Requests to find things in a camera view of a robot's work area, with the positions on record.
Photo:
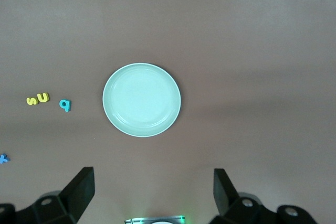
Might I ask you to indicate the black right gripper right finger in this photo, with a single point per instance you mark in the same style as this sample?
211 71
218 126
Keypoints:
236 211

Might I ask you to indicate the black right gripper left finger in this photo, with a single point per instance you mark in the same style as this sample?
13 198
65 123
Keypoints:
65 203

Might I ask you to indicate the teal foam letter q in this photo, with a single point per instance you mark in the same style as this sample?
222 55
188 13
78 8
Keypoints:
65 105

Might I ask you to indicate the yellow foam letter s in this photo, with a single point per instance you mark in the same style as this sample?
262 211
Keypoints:
31 101

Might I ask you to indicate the blue foam letter x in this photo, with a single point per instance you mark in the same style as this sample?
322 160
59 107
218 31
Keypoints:
3 159

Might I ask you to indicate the yellow foam letter u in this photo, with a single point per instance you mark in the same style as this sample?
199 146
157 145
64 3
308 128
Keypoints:
43 98

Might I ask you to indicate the light green plate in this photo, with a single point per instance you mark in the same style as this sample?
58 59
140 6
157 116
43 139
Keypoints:
141 100

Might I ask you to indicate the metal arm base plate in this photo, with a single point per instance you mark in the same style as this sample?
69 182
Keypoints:
136 220

